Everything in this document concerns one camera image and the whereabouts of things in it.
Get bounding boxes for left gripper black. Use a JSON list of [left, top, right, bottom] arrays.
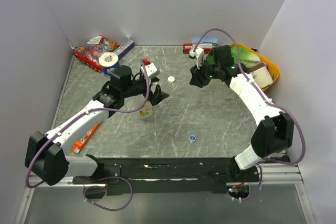
[[122, 76, 169, 105]]

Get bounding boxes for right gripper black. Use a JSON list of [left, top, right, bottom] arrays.
[[190, 57, 221, 88]]

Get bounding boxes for blue bottle cap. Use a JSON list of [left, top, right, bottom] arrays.
[[189, 135, 196, 142]]

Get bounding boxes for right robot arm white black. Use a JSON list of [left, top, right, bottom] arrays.
[[189, 45, 294, 182]]

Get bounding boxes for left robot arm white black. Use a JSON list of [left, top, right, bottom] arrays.
[[25, 63, 169, 186]]

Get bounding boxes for white bottle cap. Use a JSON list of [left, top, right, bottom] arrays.
[[167, 76, 175, 82]]

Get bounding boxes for green glass bottle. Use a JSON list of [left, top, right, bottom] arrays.
[[206, 54, 215, 65]]

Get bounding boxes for clear bottle yellow label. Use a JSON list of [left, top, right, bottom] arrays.
[[137, 101, 153, 120]]

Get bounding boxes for red box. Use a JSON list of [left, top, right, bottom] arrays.
[[183, 43, 213, 54]]

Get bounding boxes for blue box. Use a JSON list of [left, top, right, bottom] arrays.
[[192, 38, 219, 46]]

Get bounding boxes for purple white box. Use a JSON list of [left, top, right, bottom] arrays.
[[114, 39, 135, 59]]

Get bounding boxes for green lettuce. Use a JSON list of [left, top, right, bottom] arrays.
[[231, 46, 261, 69]]

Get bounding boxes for toilet paper roll blue wrap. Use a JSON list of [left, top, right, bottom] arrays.
[[99, 52, 120, 78]]

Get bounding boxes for beige paper carton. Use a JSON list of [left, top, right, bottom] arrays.
[[248, 62, 273, 89]]

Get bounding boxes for yellow plastic basket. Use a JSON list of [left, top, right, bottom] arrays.
[[237, 43, 280, 91]]

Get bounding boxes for red snack bag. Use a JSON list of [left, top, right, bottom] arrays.
[[73, 36, 120, 72]]

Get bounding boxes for orange snack box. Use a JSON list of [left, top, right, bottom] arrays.
[[70, 123, 101, 154]]

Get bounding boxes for electronics board with leds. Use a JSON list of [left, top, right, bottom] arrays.
[[226, 183, 250, 201]]

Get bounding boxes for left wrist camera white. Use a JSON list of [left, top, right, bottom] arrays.
[[141, 58, 160, 79]]

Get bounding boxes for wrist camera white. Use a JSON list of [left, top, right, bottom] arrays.
[[141, 58, 160, 79], [189, 47, 205, 69]]

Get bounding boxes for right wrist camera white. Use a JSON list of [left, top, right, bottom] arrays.
[[189, 47, 205, 69]]

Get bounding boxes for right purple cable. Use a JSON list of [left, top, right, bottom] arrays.
[[193, 28, 307, 166]]

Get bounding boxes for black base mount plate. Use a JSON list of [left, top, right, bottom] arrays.
[[73, 157, 259, 196]]

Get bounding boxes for purple cable loop front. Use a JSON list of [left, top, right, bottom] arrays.
[[83, 176, 134, 211]]

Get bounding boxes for aluminium rail frame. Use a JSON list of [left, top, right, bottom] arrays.
[[14, 163, 303, 223]]

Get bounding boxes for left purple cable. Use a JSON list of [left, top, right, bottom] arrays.
[[25, 59, 151, 189]]

